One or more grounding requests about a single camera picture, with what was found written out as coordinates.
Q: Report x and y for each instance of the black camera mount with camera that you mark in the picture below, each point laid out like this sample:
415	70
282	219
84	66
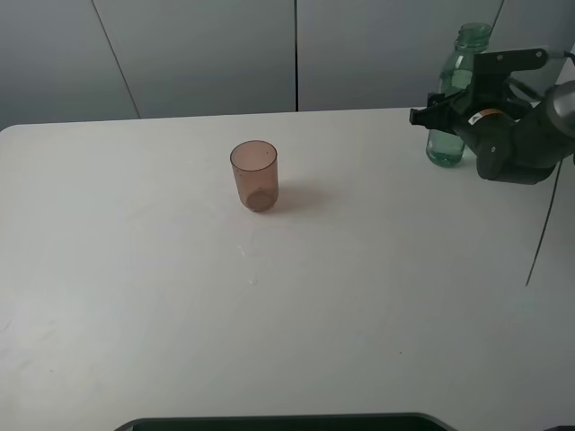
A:
492	70

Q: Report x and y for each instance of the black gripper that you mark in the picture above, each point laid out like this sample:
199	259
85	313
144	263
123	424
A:
486	129

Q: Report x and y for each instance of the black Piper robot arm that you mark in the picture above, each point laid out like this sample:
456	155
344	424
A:
545	136

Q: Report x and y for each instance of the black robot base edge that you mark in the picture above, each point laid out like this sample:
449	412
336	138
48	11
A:
380	421

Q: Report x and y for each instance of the green transparent water bottle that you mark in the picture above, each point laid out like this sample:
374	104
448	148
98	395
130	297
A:
444	149

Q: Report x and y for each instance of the pink translucent plastic cup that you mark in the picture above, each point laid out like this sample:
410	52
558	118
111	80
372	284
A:
255	168

